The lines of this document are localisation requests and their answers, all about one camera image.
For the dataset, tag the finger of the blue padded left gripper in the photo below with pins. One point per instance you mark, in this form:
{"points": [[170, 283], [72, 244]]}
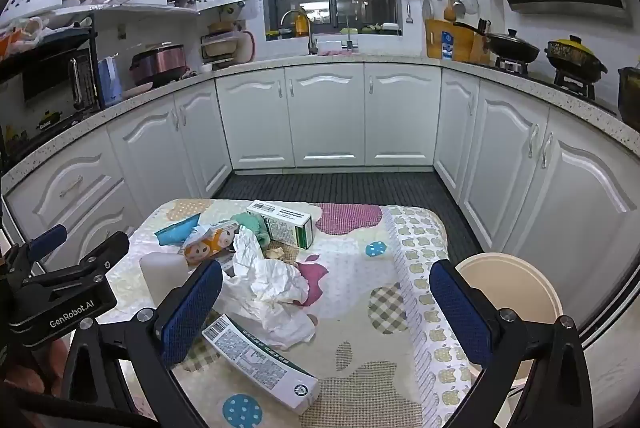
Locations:
{"points": [[47, 242]]}

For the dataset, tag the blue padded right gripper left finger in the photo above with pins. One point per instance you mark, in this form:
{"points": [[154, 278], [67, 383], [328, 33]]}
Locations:
{"points": [[165, 335]]}

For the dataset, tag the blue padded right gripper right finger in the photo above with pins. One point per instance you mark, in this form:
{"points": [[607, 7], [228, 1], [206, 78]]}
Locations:
{"points": [[486, 334]]}

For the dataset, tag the white foam block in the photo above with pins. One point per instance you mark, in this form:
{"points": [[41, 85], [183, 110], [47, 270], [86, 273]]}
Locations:
{"points": [[163, 272]]}

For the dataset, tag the orange cartoon snack bag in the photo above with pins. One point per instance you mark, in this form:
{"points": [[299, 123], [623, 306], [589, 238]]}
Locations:
{"points": [[207, 240]]}

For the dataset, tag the white paper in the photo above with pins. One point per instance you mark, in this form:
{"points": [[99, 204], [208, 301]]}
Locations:
{"points": [[265, 296]]}

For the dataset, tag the long white green toothpaste box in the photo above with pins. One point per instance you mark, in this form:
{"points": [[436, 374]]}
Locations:
{"points": [[285, 381]]}

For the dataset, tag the beige plastic trash bin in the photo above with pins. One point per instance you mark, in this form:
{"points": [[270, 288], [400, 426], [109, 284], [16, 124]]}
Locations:
{"points": [[508, 281]]}

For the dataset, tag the white lower kitchen cabinets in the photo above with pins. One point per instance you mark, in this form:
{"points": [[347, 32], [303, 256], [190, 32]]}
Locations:
{"points": [[537, 172]]}

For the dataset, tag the chrome kitchen faucet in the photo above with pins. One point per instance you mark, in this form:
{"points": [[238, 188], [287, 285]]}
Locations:
{"points": [[302, 28]]}

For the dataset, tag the person's left hand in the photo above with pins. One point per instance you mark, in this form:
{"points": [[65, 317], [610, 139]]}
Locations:
{"points": [[44, 374]]}

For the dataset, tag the blue snack packet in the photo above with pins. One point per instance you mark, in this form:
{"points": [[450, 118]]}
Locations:
{"points": [[177, 233]]}

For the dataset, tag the green crumpled cloth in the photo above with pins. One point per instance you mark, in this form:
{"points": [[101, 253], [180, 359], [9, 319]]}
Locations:
{"points": [[256, 224]]}

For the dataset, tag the white green medicine box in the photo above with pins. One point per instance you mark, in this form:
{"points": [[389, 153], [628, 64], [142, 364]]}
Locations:
{"points": [[287, 226]]}

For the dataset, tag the patterned quilted table cover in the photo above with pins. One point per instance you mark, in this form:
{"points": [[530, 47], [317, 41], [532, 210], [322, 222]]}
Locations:
{"points": [[382, 353]]}

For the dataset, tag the black microwave oven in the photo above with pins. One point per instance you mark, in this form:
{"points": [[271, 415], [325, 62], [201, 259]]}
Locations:
{"points": [[48, 88]]}

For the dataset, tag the pink rice cooker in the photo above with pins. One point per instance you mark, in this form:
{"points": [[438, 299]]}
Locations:
{"points": [[159, 65]]}

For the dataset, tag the yellow lidded pot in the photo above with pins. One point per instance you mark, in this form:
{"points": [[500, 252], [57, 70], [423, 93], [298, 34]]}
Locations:
{"points": [[572, 58]]}

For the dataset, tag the wooden cutting board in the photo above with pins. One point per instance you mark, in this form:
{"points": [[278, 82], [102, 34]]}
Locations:
{"points": [[457, 41]]}

